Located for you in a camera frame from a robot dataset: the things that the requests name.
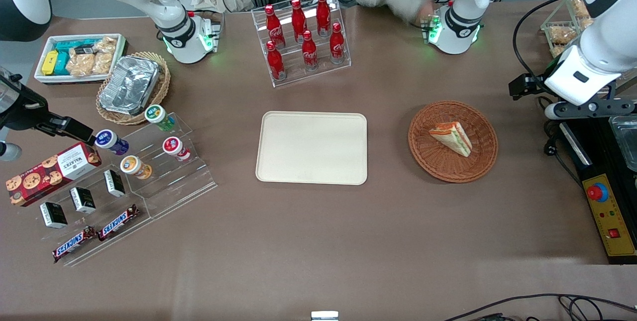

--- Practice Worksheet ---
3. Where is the teal snack box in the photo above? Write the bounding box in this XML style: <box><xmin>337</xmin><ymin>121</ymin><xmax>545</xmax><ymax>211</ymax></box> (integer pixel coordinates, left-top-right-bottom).
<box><xmin>54</xmin><ymin>39</ymin><xmax>98</xmax><ymax>76</ymax></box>

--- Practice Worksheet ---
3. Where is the steel pan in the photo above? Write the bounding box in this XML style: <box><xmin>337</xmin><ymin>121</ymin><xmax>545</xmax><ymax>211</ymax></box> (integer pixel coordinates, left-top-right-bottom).
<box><xmin>608</xmin><ymin>114</ymin><xmax>637</xmax><ymax>172</ymax></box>

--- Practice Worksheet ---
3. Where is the silver foil tray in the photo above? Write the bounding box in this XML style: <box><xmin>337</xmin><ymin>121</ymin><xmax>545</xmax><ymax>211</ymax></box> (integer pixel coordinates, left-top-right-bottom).
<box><xmin>99</xmin><ymin>56</ymin><xmax>161</xmax><ymax>115</ymax></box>

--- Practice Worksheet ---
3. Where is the red cola bottle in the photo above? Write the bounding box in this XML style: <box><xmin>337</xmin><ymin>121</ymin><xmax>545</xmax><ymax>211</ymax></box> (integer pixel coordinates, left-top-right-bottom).
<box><xmin>266</xmin><ymin>41</ymin><xmax>286</xmax><ymax>81</ymax></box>
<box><xmin>317</xmin><ymin>0</ymin><xmax>331</xmax><ymax>38</ymax></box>
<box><xmin>302</xmin><ymin>30</ymin><xmax>319</xmax><ymax>71</ymax></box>
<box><xmin>329</xmin><ymin>22</ymin><xmax>345</xmax><ymax>64</ymax></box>
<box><xmin>264</xmin><ymin>4</ymin><xmax>286</xmax><ymax>49</ymax></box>
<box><xmin>291</xmin><ymin>0</ymin><xmax>308</xmax><ymax>43</ymax></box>

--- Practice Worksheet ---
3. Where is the clear acrylic cup display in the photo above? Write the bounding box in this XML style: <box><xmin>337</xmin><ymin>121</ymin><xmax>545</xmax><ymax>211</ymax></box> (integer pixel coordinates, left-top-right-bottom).
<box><xmin>119</xmin><ymin>112</ymin><xmax>218</xmax><ymax>220</ymax></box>

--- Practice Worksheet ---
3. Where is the clear acrylic bottle rack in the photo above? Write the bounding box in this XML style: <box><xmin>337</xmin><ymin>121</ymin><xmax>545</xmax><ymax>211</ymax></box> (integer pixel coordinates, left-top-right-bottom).
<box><xmin>251</xmin><ymin>0</ymin><xmax>352</xmax><ymax>88</ymax></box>

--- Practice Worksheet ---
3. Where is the brown wicker basket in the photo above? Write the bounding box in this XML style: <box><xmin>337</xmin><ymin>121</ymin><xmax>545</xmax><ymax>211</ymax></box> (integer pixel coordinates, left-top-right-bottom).
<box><xmin>408</xmin><ymin>101</ymin><xmax>499</xmax><ymax>183</ymax></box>

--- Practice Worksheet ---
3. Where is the triangular sandwich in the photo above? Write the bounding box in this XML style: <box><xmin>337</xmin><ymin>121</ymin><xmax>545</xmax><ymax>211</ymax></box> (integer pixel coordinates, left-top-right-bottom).
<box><xmin>428</xmin><ymin>121</ymin><xmax>473</xmax><ymax>158</ymax></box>

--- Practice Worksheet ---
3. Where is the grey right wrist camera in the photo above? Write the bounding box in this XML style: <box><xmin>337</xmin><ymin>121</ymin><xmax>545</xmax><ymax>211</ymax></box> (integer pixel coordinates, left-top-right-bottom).
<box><xmin>0</xmin><ymin>141</ymin><xmax>23</xmax><ymax>162</ymax></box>

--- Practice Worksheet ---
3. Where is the cream plastic tray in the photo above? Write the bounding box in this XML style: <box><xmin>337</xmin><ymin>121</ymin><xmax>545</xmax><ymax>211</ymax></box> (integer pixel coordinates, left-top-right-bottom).
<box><xmin>255</xmin><ymin>111</ymin><xmax>368</xmax><ymax>186</ymax></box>

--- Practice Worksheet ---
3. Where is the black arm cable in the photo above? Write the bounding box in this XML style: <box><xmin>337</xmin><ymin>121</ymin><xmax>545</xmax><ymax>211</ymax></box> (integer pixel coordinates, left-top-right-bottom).
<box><xmin>512</xmin><ymin>0</ymin><xmax>583</xmax><ymax>83</ymax></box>

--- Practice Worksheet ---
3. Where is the orange lid candy cup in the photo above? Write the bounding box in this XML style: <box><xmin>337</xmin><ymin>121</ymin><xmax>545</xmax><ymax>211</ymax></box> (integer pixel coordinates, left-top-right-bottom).
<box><xmin>120</xmin><ymin>155</ymin><xmax>153</xmax><ymax>180</ymax></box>

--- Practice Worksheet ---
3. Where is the purple lid candy cup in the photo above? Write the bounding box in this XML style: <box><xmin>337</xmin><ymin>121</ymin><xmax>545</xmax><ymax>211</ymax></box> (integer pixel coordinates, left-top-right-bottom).
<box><xmin>95</xmin><ymin>129</ymin><xmax>130</xmax><ymax>156</ymax></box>

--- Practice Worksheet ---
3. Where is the light wicker basket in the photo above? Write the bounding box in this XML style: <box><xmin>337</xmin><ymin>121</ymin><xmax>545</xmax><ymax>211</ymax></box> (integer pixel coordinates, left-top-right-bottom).
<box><xmin>96</xmin><ymin>52</ymin><xmax>171</xmax><ymax>126</ymax></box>

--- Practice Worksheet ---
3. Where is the red lid candy cup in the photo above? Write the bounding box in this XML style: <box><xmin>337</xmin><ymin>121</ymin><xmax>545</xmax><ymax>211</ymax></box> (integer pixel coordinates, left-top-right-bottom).
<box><xmin>163</xmin><ymin>137</ymin><xmax>192</xmax><ymax>162</ymax></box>

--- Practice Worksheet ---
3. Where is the Snickers bar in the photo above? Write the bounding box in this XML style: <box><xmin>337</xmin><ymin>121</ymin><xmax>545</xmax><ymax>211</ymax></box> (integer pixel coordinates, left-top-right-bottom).
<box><xmin>52</xmin><ymin>226</ymin><xmax>96</xmax><ymax>263</ymax></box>
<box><xmin>98</xmin><ymin>205</ymin><xmax>140</xmax><ymax>242</ymax></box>

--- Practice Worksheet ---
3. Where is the white plastic bin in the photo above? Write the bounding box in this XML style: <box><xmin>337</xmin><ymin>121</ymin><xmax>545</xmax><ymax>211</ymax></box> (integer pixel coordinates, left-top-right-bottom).
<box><xmin>34</xmin><ymin>34</ymin><xmax>128</xmax><ymax>85</ymax></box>

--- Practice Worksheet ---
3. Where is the red Walkers shortbread box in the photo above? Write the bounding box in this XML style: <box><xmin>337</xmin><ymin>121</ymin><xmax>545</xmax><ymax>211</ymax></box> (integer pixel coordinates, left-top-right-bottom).
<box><xmin>6</xmin><ymin>142</ymin><xmax>102</xmax><ymax>207</ymax></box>

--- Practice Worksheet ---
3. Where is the red emergency stop button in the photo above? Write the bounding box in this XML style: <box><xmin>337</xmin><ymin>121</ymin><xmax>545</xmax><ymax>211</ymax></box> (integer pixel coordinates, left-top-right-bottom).
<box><xmin>587</xmin><ymin>183</ymin><xmax>609</xmax><ymax>203</ymax></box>

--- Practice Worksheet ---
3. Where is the clear acrylic snack display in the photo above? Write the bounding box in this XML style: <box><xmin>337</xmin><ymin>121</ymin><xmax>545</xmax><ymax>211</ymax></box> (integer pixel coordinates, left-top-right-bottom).
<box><xmin>15</xmin><ymin>162</ymin><xmax>152</xmax><ymax>267</ymax></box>

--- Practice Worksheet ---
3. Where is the wire snack rack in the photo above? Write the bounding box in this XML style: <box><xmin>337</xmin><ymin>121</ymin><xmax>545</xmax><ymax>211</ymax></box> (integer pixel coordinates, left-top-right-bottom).
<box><xmin>540</xmin><ymin>0</ymin><xmax>596</xmax><ymax>59</ymax></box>

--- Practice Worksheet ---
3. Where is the green lid candy cup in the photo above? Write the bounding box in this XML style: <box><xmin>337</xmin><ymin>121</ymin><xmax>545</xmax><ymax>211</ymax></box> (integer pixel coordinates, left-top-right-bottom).
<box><xmin>144</xmin><ymin>105</ymin><xmax>176</xmax><ymax>132</ymax></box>

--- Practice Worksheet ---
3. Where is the yellow snack box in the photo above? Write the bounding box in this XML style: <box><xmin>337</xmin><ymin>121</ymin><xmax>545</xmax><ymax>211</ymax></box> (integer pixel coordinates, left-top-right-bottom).
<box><xmin>42</xmin><ymin>51</ymin><xmax>59</xmax><ymax>76</ymax></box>

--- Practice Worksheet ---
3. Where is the black tabletop machine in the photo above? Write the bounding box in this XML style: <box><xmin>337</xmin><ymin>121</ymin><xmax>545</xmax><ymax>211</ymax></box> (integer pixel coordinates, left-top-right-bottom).
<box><xmin>557</xmin><ymin>105</ymin><xmax>637</xmax><ymax>265</ymax></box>

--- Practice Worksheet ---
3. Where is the black floor cable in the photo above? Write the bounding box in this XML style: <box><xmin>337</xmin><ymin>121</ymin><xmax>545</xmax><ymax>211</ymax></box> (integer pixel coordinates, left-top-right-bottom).
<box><xmin>443</xmin><ymin>293</ymin><xmax>637</xmax><ymax>321</ymax></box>

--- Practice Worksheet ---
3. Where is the yellow control panel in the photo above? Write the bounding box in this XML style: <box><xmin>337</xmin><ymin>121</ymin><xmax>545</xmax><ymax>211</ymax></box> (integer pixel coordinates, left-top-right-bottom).
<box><xmin>582</xmin><ymin>173</ymin><xmax>637</xmax><ymax>258</ymax></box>

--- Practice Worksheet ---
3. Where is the small black chocolate box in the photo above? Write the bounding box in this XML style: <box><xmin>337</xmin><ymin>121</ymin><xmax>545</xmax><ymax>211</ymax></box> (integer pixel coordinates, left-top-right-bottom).
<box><xmin>40</xmin><ymin>202</ymin><xmax>68</xmax><ymax>229</ymax></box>
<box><xmin>69</xmin><ymin>187</ymin><xmax>96</xmax><ymax>214</ymax></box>
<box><xmin>104</xmin><ymin>169</ymin><xmax>126</xmax><ymax>198</ymax></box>

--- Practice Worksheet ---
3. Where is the person's bare hand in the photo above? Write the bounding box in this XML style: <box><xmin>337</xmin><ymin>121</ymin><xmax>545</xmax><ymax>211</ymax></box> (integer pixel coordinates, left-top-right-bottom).
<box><xmin>413</xmin><ymin>0</ymin><xmax>435</xmax><ymax>27</ymax></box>

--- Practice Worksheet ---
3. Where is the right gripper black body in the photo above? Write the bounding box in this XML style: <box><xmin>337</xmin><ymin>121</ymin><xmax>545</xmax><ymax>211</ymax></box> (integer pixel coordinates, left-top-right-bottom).
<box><xmin>0</xmin><ymin>75</ymin><xmax>49</xmax><ymax>131</ymax></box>

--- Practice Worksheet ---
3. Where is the black power plug cable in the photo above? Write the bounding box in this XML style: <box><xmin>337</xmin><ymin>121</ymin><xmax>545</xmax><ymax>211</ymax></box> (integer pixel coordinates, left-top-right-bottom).
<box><xmin>540</xmin><ymin>95</ymin><xmax>588</xmax><ymax>190</ymax></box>

